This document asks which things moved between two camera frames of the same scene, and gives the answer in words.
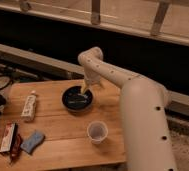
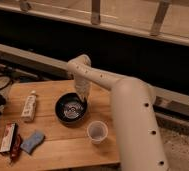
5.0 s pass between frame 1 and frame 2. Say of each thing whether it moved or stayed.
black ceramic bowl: moved
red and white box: stayed
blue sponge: stayed
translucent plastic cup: stayed
